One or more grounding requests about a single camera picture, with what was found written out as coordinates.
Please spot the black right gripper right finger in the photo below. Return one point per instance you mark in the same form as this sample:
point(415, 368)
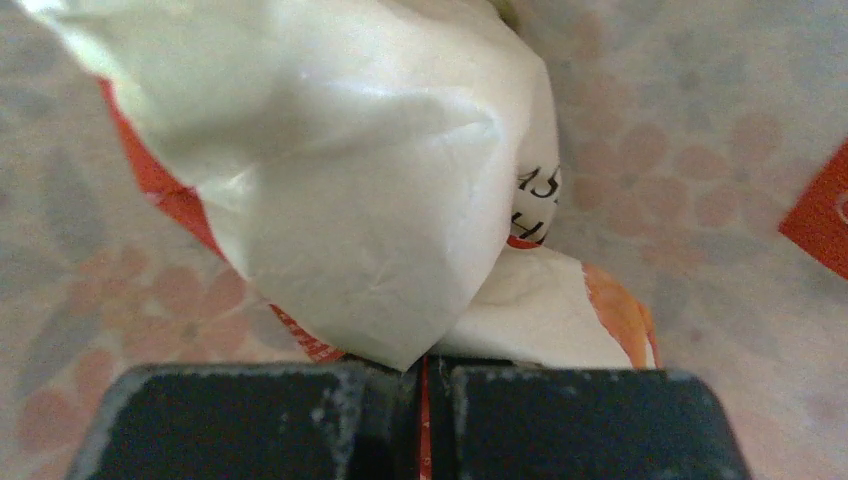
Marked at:
point(495, 420)

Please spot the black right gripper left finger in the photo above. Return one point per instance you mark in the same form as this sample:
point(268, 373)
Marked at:
point(340, 420)

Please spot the red orange chip bag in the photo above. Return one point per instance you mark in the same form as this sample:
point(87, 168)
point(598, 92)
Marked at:
point(380, 175)

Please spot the beige floral tote bag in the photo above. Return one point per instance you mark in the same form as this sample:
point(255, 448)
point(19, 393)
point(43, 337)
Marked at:
point(689, 129)

